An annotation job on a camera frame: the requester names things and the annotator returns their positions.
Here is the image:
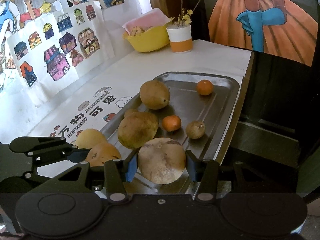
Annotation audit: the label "girl painting poster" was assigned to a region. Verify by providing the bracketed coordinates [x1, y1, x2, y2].
[208, 0, 318, 66]

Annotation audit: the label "small brown passion fruit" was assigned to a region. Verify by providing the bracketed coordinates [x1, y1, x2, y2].
[185, 120, 206, 139]

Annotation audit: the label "yellow flower twig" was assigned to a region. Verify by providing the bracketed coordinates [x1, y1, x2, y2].
[172, 0, 216, 27]

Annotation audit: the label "yellow plastic bowl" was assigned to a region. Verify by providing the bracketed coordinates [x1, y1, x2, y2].
[123, 18, 173, 53]

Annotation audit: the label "green yellow pear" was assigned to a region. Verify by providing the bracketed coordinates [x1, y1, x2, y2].
[117, 112, 159, 150]

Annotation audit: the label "yellow lemon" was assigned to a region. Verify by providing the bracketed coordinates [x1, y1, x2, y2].
[74, 128, 107, 148]

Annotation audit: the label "small orange kumquat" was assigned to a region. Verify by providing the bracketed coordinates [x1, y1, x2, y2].
[162, 115, 182, 132]

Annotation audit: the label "house drawings paper sheet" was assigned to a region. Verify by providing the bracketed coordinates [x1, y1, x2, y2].
[8, 1, 114, 105]

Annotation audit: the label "white orange cup vase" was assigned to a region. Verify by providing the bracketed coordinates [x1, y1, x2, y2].
[167, 24, 193, 53]

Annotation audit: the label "pink cloth in bowl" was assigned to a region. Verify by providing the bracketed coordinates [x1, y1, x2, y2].
[122, 8, 171, 34]

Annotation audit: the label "small brown kiwi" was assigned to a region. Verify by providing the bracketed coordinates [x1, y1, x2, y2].
[124, 108, 138, 118]

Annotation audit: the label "metal tray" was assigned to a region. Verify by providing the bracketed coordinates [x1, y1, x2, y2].
[101, 72, 240, 195]

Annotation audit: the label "dull orange fruit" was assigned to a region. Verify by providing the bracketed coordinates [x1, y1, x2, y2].
[85, 142, 121, 167]

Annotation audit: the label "tan round fruit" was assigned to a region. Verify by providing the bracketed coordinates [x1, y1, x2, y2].
[138, 138, 186, 185]

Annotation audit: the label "walnuts in bowl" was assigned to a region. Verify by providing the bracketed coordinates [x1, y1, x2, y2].
[129, 26, 152, 36]

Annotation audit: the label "large brown mango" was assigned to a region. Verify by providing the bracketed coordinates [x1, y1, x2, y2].
[139, 80, 170, 110]

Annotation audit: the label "orange tangerine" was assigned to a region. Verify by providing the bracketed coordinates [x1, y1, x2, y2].
[196, 80, 214, 96]

